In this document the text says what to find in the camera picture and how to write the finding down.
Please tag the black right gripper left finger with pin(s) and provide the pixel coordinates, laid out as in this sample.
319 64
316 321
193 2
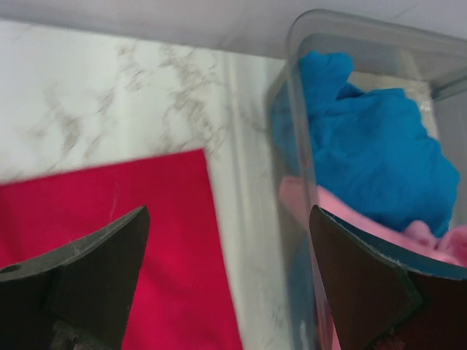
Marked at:
78 296

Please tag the magenta red t shirt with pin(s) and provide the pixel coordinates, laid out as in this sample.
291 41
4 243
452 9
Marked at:
182 298

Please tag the grey plastic bin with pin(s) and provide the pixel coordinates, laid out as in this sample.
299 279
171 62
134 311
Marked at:
429 67

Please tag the light pink t shirt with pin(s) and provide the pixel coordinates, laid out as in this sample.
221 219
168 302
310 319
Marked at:
417 237

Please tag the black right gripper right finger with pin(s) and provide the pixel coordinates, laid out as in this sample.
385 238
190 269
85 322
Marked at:
383 296

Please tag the blue t shirt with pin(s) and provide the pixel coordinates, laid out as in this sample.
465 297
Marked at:
372 151

